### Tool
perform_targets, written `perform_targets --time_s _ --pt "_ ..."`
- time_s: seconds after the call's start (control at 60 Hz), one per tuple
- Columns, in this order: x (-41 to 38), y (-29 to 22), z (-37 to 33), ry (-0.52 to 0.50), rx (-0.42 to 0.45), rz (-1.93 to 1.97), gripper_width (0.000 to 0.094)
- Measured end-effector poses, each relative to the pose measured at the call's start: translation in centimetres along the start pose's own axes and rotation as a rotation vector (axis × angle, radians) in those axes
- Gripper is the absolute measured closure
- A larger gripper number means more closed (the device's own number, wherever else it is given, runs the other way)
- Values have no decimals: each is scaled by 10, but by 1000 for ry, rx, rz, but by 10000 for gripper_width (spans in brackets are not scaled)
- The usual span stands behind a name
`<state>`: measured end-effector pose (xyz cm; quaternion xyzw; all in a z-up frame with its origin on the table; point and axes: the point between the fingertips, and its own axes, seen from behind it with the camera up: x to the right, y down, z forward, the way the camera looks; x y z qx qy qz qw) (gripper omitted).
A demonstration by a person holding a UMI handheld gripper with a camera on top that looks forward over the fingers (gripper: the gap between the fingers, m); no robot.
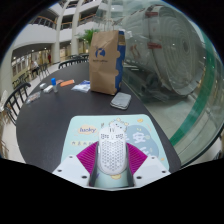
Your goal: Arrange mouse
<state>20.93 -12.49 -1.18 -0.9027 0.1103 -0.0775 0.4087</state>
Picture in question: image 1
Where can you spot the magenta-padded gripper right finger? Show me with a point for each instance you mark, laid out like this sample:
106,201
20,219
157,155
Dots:
151,168

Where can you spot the black spindle-back chair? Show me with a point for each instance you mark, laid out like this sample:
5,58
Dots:
15,101
71,62

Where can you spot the small white box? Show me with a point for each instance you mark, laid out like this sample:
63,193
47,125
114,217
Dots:
42,85

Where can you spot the group of dark chairs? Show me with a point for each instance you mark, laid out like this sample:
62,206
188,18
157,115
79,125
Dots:
31,75

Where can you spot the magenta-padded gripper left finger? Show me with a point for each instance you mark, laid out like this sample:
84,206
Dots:
73,168

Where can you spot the orange flat cloth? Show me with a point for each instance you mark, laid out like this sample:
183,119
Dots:
67,83

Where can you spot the person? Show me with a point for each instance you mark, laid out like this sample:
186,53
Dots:
34,66

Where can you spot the brown flat pouch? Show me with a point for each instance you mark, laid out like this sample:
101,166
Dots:
59,81

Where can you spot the light teal cartoon mouse pad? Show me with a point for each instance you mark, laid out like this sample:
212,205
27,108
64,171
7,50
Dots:
80,133

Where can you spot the brown paper bag blue logo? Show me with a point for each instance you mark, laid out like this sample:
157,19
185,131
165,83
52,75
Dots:
105,63

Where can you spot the white blue plastic packet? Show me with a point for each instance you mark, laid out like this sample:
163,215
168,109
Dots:
81,86

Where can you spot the white perforated computer mouse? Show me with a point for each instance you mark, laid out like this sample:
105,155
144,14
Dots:
112,150

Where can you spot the white rectangular box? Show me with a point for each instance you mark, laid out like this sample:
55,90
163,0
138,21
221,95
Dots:
48,89

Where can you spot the grey fabric pouch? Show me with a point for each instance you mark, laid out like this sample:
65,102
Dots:
120,100

